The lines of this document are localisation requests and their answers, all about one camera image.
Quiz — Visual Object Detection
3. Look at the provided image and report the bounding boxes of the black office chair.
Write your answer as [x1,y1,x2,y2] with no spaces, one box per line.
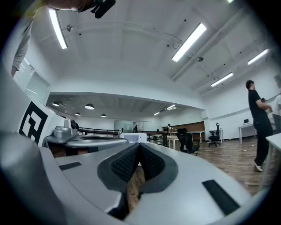
[176,128,201,156]
[208,122,222,148]

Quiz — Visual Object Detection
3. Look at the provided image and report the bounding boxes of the white desk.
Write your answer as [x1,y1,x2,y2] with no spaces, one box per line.
[188,130,205,144]

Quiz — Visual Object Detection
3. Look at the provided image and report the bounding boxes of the person's grey shirt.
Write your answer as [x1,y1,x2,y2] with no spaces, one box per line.
[11,18,34,78]

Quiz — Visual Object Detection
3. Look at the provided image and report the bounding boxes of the wooden wall panel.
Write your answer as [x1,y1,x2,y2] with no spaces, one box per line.
[162,121,205,141]

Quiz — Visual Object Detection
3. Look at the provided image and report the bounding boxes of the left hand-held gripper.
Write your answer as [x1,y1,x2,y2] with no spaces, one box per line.
[18,100,129,152]

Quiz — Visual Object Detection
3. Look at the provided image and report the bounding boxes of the white microwave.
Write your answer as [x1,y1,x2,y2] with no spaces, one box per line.
[119,132,147,144]

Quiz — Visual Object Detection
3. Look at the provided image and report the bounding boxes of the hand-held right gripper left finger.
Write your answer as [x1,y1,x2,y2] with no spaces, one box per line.
[39,142,141,221]

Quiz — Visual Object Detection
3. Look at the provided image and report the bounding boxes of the white table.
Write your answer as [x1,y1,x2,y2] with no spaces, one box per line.
[166,135,180,150]
[258,132,281,192]
[238,122,257,145]

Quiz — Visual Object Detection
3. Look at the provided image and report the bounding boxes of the long ceiling tube light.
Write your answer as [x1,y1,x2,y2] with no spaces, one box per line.
[210,72,234,87]
[247,49,270,65]
[48,8,68,50]
[171,22,207,62]

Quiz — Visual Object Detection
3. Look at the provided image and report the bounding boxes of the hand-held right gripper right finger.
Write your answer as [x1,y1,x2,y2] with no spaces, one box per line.
[125,142,253,225]

